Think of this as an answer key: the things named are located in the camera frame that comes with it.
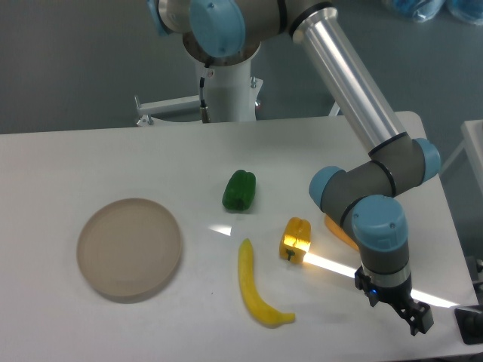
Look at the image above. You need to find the blue plastic bag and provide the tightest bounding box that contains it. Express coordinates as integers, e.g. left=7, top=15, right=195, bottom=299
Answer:
left=381, top=0, right=482, bottom=26

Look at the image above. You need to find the yellow bell pepper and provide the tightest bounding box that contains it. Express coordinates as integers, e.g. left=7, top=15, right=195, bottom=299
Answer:
left=279, top=217, right=311, bottom=264

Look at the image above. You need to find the black clamp device at edge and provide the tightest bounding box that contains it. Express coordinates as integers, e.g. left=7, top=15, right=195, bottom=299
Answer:
left=454, top=256, right=483, bottom=345

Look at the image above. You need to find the beige round plate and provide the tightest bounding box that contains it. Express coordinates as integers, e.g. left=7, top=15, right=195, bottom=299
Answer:
left=76, top=198, right=183, bottom=304

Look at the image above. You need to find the green bell pepper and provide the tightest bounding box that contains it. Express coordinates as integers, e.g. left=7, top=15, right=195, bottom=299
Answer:
left=222, top=170, right=256, bottom=211

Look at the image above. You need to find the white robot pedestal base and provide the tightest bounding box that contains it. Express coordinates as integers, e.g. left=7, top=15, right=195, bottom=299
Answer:
left=134, top=59, right=263, bottom=127

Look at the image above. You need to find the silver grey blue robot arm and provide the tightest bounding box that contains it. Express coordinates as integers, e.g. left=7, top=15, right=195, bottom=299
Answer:
left=147, top=1, right=441, bottom=334

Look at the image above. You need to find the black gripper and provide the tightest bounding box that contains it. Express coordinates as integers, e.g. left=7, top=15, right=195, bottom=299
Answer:
left=355, top=265, right=434, bottom=336

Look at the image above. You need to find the orange fruit behind arm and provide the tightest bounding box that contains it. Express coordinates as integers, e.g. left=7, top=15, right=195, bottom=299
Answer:
left=324, top=215, right=359, bottom=251

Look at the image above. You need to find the white side table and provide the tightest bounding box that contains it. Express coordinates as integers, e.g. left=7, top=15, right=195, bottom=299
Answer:
left=440, top=120, right=482, bottom=191

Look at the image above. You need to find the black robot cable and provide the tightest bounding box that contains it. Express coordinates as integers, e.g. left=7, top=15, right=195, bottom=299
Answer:
left=198, top=62, right=212, bottom=124

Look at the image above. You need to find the yellow banana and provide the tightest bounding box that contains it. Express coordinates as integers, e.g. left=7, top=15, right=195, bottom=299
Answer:
left=238, top=238, right=296, bottom=328

